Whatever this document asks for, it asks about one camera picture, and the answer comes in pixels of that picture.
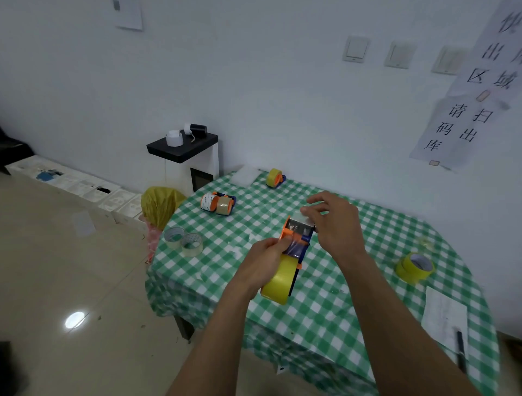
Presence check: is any creased paper wall sign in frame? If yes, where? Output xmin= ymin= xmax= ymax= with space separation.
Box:
xmin=409 ymin=95 xmax=511 ymax=173

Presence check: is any dispenser with white orange roll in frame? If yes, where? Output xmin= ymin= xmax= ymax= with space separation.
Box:
xmin=200 ymin=192 xmax=222 ymax=213

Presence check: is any yellow plastic bag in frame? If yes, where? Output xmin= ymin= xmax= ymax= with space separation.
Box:
xmin=140 ymin=186 xmax=188 ymax=232

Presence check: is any black pen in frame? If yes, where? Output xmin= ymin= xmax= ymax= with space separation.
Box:
xmin=455 ymin=328 xmax=468 ymax=374

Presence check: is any person's left forearm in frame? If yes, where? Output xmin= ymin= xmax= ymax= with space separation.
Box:
xmin=166 ymin=281 xmax=263 ymax=396

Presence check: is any white cabinet with black top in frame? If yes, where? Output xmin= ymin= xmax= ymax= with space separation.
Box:
xmin=146 ymin=131 xmax=220 ymax=197

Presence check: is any yellow tape roll in dispenser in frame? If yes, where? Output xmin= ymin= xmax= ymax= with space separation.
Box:
xmin=260 ymin=253 xmax=301 ymax=306

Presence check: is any small dispenser with yellow roll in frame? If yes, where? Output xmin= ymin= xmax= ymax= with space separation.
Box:
xmin=265 ymin=168 xmax=287 ymax=189

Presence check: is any black roll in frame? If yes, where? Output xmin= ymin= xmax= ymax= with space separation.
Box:
xmin=183 ymin=123 xmax=208 ymax=143

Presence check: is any white paper sheet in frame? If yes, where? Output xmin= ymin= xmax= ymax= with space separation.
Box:
xmin=420 ymin=285 xmax=469 ymax=356

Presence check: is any black chair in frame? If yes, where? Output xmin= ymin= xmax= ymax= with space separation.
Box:
xmin=0 ymin=126 xmax=36 ymax=175

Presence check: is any loose yellow tape roll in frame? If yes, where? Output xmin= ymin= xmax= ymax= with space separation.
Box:
xmin=394 ymin=252 xmax=436 ymax=286

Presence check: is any pink plastic bag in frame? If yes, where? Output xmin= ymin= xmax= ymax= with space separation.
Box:
xmin=144 ymin=220 xmax=164 ymax=264

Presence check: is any clear tape roll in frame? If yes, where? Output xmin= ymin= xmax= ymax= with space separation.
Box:
xmin=163 ymin=226 xmax=188 ymax=250
xmin=180 ymin=232 xmax=204 ymax=258

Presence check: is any person's left hand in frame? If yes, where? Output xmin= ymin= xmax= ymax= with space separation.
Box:
xmin=238 ymin=237 xmax=293 ymax=296

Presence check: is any small white wall paper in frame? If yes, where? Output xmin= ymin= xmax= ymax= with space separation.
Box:
xmin=112 ymin=0 xmax=144 ymax=32

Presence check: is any dark table leg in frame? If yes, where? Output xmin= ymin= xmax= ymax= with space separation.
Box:
xmin=174 ymin=314 xmax=196 ymax=342

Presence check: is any dispenser with brown tape roll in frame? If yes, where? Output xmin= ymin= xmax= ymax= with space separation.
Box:
xmin=215 ymin=193 xmax=237 ymax=217

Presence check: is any row of white boxes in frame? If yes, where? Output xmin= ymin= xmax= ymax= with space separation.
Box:
xmin=5 ymin=154 xmax=144 ymax=226

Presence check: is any white wall switch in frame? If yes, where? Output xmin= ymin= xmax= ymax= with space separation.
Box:
xmin=384 ymin=39 xmax=418 ymax=69
xmin=431 ymin=45 xmax=470 ymax=76
xmin=342 ymin=35 xmax=371 ymax=64

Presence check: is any white foam sheet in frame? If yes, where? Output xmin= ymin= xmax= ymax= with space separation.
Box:
xmin=233 ymin=165 xmax=262 ymax=188

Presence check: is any orange tape dispenser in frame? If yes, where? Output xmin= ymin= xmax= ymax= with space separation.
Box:
xmin=280 ymin=216 xmax=317 ymax=298

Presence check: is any green checked tablecloth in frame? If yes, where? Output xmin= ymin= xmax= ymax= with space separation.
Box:
xmin=144 ymin=168 xmax=501 ymax=396

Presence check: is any large paper wall sign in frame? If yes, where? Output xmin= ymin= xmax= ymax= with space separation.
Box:
xmin=446 ymin=0 xmax=522 ymax=103

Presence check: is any person's right forearm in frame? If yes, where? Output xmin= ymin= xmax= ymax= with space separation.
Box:
xmin=338 ymin=250 xmax=483 ymax=396

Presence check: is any person's right hand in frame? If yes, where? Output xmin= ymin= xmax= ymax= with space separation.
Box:
xmin=300 ymin=191 xmax=368 ymax=266

